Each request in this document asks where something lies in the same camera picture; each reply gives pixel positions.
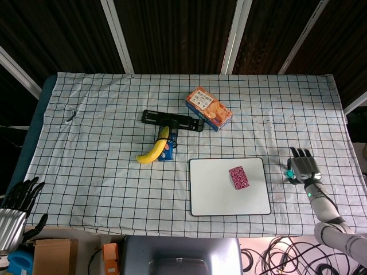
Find blue snack packet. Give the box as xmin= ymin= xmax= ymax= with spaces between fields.
xmin=157 ymin=134 xmax=178 ymax=163

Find brown cardboard box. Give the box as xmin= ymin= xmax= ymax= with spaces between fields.
xmin=33 ymin=238 xmax=79 ymax=275

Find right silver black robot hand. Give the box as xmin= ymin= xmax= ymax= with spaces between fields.
xmin=286 ymin=147 xmax=322 ymax=186

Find blue plastic object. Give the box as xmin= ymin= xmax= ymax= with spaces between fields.
xmin=7 ymin=249 xmax=34 ymax=275

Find black flat perforated bracket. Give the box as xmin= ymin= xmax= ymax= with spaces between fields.
xmin=141 ymin=109 xmax=205 ymax=132

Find white frame post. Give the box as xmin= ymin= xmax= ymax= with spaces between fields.
xmin=0 ymin=45 xmax=42 ymax=100
xmin=278 ymin=0 xmax=330 ymax=75
xmin=343 ymin=91 xmax=367 ymax=116
xmin=100 ymin=0 xmax=135 ymax=74
xmin=220 ymin=0 xmax=245 ymax=75

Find white rectangular board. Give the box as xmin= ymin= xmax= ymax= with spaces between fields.
xmin=189 ymin=157 xmax=272 ymax=217

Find yellow toy banana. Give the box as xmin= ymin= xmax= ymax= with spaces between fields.
xmin=135 ymin=125 xmax=170 ymax=165

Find thin black cable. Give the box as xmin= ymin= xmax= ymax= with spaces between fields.
xmin=88 ymin=248 xmax=104 ymax=275

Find white black grid tablecloth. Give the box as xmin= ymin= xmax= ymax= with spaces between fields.
xmin=25 ymin=71 xmax=362 ymax=238

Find red patterned small box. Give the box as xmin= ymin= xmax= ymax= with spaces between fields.
xmin=228 ymin=166 xmax=251 ymax=191

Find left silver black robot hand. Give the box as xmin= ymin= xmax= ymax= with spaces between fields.
xmin=0 ymin=176 xmax=49 ymax=257

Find grey robot torso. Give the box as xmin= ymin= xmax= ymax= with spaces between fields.
xmin=120 ymin=235 xmax=244 ymax=275

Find orange blue cracker box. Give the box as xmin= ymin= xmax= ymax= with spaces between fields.
xmin=185 ymin=87 xmax=233 ymax=132

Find black cable tangle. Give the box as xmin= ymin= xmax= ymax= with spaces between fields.
xmin=240 ymin=236 xmax=367 ymax=275

